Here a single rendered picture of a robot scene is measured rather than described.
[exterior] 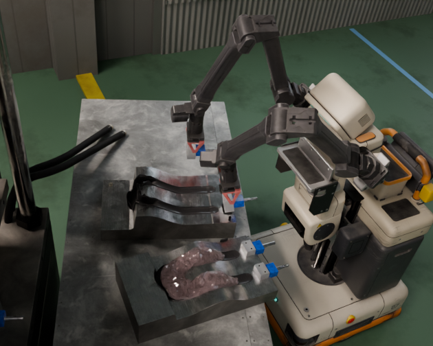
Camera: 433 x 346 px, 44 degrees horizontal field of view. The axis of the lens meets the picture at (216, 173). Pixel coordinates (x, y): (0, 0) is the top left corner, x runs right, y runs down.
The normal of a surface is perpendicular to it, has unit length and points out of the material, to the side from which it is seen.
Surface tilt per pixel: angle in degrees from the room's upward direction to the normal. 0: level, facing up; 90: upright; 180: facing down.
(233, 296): 27
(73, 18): 90
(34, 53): 90
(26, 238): 0
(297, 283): 0
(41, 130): 0
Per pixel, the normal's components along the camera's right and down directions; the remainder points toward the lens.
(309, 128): -0.15, -0.27
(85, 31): 0.43, 0.65
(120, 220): 0.11, -0.73
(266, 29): 0.15, -0.50
